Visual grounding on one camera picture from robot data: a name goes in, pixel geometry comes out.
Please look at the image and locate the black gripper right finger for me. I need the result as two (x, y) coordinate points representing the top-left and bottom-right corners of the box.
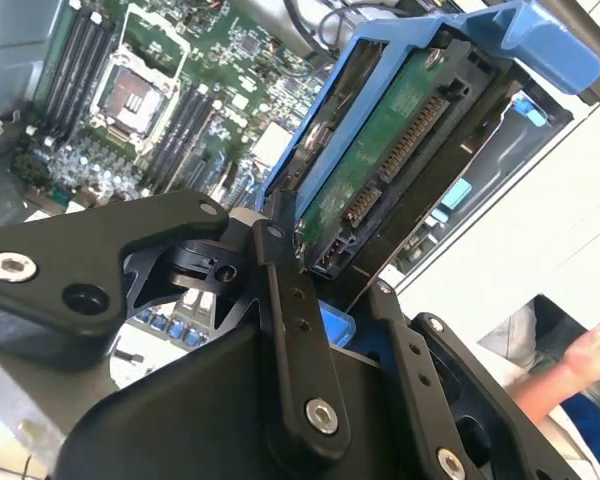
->
(367, 278), (581, 480)

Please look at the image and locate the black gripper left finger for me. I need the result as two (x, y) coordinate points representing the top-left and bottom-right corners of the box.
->
(0, 187), (352, 464)

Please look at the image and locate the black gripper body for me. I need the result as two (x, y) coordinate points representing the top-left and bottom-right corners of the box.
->
(53, 238), (422, 480)

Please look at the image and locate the hard disk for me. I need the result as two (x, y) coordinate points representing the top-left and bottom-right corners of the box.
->
(262, 0), (600, 351)

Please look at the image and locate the person's hand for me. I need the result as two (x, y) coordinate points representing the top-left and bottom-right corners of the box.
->
(562, 318), (600, 386)

